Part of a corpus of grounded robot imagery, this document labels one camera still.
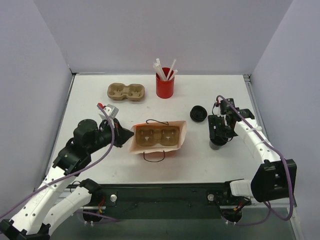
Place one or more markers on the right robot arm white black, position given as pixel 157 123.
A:
pixel 275 177

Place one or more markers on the red straw holder cup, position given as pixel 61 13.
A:
pixel 164 89

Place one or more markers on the wrapped white straw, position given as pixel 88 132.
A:
pixel 171 70
pixel 173 75
pixel 159 70

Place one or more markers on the brown cardboard cup carrier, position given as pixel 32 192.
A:
pixel 149 136

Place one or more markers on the dark coffee cup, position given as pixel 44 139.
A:
pixel 217 143

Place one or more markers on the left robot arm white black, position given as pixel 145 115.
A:
pixel 41 215

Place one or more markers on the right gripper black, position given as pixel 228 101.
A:
pixel 216 127

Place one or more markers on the orange paper bag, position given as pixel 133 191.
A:
pixel 135 149

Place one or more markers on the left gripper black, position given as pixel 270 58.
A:
pixel 117 135

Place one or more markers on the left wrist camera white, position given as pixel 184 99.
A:
pixel 110 110

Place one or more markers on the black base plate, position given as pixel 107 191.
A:
pixel 164 201

